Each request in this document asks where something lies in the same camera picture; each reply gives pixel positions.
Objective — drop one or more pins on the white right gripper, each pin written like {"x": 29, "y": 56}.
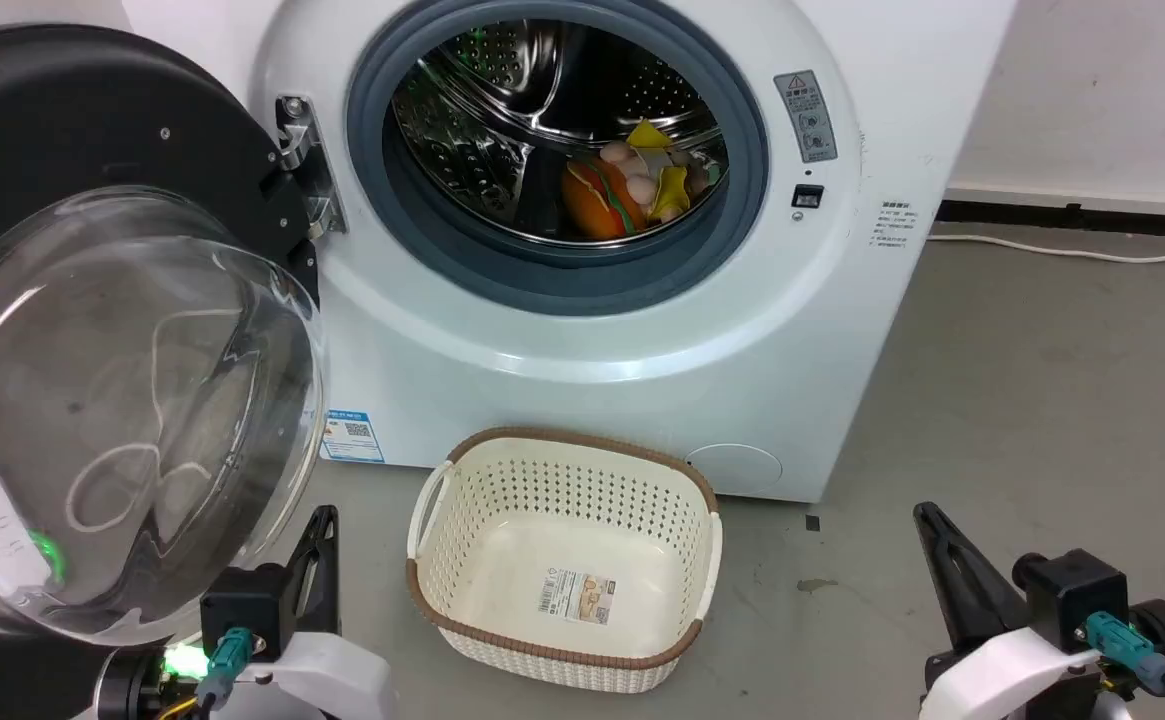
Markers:
{"x": 1002, "y": 675}

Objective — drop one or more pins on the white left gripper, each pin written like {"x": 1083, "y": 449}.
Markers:
{"x": 332, "y": 675}

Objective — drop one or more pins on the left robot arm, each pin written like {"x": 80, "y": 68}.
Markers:
{"x": 127, "y": 690}

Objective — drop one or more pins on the white front-load washing machine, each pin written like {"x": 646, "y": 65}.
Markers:
{"x": 642, "y": 400}

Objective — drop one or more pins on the metal door hinge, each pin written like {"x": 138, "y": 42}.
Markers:
{"x": 294, "y": 135}

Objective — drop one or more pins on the black washer door with glass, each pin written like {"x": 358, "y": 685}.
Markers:
{"x": 62, "y": 110}

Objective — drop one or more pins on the blue energy label sticker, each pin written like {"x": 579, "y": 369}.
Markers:
{"x": 352, "y": 436}

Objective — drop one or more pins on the cream laundry basket brown rim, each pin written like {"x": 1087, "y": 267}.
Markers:
{"x": 462, "y": 600}

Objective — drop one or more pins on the round white filter cover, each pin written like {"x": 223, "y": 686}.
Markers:
{"x": 734, "y": 470}

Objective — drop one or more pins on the paper label in basket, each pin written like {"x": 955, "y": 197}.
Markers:
{"x": 578, "y": 597}

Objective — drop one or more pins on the black baseboard strip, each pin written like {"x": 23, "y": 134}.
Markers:
{"x": 1092, "y": 218}

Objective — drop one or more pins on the orange plush toy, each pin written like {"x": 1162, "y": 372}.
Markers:
{"x": 592, "y": 200}

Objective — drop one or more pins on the stainless steel washer drum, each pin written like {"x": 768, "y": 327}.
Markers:
{"x": 502, "y": 130}

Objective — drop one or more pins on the grey warning sticker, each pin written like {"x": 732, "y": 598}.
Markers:
{"x": 807, "y": 115}

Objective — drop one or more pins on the doll with yellow clothes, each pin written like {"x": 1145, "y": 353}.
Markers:
{"x": 664, "y": 190}

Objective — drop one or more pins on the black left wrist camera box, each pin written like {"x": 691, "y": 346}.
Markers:
{"x": 242, "y": 605}

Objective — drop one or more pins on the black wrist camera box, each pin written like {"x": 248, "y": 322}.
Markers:
{"x": 242, "y": 605}
{"x": 1072, "y": 590}

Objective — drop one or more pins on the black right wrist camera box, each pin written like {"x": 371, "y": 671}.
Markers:
{"x": 1072, "y": 590}

